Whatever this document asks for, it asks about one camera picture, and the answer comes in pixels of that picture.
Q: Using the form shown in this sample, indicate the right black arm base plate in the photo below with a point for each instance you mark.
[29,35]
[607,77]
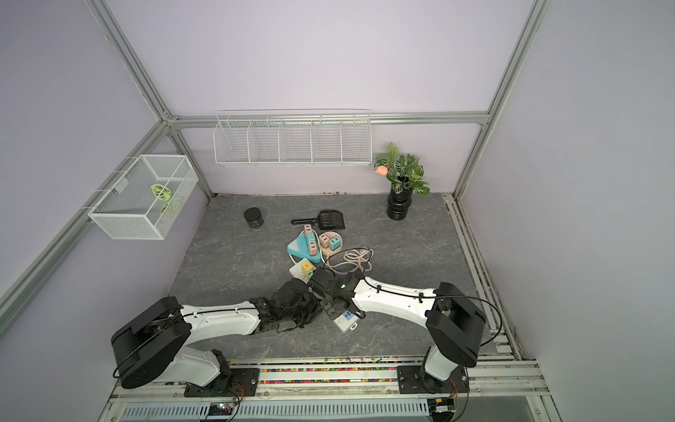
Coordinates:
[414,380]

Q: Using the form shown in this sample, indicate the round beige power socket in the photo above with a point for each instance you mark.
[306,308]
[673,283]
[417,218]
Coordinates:
[330,241]

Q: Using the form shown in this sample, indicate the long white power strip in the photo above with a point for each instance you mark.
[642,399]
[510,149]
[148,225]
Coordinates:
[346,322]

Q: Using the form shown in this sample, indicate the black ribbed vase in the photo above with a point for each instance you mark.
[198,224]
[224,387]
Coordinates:
[399,202]

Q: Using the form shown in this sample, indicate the teal triangular power socket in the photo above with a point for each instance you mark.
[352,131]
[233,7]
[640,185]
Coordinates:
[298,249]

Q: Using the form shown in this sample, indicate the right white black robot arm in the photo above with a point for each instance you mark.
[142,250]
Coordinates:
[453,320]

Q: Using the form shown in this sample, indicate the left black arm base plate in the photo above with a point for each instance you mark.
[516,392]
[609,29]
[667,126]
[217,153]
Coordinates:
[235,382]

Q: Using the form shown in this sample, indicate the white slotted cable duct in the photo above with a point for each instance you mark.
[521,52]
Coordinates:
[291,410]

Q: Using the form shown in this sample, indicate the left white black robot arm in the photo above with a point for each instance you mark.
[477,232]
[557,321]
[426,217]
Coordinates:
[156,345]

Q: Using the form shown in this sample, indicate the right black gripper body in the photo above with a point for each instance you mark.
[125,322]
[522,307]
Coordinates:
[327,304]

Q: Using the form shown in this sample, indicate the long white wire shelf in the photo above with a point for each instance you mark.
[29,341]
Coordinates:
[303,137]

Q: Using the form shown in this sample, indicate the green artificial plant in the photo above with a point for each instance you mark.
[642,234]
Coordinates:
[404,171]

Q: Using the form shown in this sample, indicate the small black round jar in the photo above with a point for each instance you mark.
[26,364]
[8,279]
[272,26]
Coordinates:
[253,217]

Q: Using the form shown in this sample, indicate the green leaf in basket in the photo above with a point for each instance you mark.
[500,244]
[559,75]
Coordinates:
[165,196]

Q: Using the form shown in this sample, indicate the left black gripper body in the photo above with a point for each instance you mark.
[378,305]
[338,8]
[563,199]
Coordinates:
[303,313]

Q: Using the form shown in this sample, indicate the yellow plug adapter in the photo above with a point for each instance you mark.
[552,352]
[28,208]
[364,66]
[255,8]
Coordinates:
[307,267]

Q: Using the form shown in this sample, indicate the white wire basket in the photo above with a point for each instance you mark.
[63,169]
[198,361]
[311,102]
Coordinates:
[129,211]

